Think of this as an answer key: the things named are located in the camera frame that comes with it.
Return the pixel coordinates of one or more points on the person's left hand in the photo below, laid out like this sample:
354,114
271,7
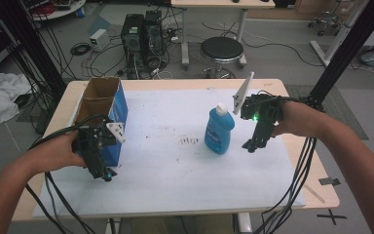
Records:
61,151

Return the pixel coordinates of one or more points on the black metal frame post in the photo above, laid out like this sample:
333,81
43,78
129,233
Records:
35,42
354,42

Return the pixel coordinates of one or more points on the white metal stand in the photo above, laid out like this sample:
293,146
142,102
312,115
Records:
344,32

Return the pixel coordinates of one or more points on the blue bottle with white cap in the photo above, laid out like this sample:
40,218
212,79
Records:
219,133

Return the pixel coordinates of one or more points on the black round stool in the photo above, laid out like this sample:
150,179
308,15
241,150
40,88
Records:
221,48

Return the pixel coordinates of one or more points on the office chair base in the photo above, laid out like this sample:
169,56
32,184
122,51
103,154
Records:
326,21

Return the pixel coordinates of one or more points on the black tape cross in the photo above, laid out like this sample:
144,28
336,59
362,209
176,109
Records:
331,216

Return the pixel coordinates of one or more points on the grey floor mat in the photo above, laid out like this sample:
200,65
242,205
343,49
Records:
344,110

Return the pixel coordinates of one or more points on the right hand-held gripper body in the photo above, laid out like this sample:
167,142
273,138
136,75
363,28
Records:
266,109

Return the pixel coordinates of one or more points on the white cloth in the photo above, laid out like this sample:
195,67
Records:
0,97

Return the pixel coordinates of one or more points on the small white box device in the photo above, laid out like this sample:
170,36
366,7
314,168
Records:
99,39

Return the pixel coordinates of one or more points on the round white table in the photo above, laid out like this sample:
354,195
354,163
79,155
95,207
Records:
65,11

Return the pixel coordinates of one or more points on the white table mat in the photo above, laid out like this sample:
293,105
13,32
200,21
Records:
175,178

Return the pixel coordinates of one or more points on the person's right hand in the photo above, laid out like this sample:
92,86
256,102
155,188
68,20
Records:
300,118

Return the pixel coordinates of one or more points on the white desk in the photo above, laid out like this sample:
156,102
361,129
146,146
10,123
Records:
220,3

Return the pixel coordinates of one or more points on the blue cardboard box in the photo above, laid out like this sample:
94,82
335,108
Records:
118,107

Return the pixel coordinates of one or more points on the black computer tower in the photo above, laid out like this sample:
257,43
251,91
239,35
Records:
154,32
132,39

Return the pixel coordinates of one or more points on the grey tape strip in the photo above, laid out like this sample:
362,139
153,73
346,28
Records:
329,181

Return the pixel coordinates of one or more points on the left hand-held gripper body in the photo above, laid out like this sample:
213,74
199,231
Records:
94,143

